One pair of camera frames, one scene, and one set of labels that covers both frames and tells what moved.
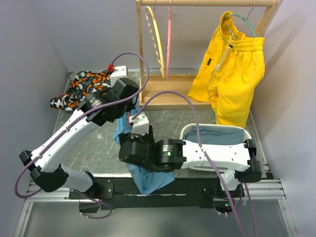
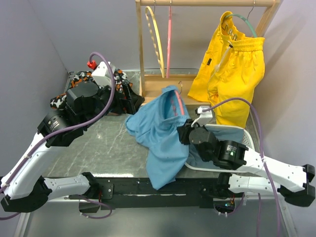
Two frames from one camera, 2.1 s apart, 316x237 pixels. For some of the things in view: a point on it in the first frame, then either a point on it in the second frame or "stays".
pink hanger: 169,46 stays
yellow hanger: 153,27 stays
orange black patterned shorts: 82,84 stays
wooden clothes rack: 171,93 stays
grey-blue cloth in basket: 216,135 stays
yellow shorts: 233,67 stays
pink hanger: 128,115 → 178,96
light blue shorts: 148,179 → 156,126
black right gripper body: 146,138 → 184,138
